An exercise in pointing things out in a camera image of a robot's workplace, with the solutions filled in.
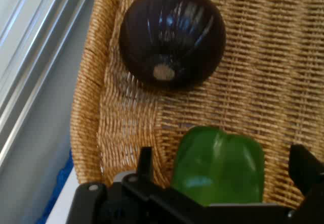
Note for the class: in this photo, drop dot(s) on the dark red onion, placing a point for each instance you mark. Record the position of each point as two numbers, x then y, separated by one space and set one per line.
172 39

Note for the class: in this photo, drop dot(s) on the woven wicker basket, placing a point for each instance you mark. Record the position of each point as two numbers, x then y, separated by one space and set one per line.
265 69

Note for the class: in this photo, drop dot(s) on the aluminium frame rail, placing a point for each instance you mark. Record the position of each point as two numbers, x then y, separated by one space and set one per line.
38 57

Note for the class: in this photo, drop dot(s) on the green bell pepper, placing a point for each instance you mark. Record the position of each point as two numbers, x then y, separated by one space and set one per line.
217 168

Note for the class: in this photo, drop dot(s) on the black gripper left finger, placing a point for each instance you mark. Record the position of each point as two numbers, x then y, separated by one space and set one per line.
131 203

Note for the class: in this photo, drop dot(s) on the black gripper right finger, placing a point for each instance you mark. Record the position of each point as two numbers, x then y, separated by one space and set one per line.
310 173

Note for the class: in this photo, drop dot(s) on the blue cloth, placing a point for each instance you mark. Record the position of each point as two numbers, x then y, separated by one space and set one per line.
59 183

